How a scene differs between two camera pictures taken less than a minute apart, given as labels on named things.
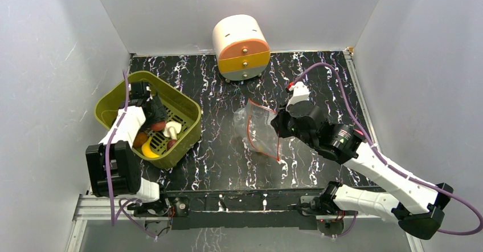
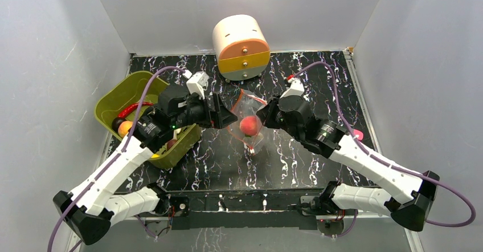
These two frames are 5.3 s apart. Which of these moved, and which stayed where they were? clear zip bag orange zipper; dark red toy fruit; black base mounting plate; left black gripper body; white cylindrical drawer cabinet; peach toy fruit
Moved: clear zip bag orange zipper; peach toy fruit; left black gripper body
Stayed: black base mounting plate; dark red toy fruit; white cylindrical drawer cabinet
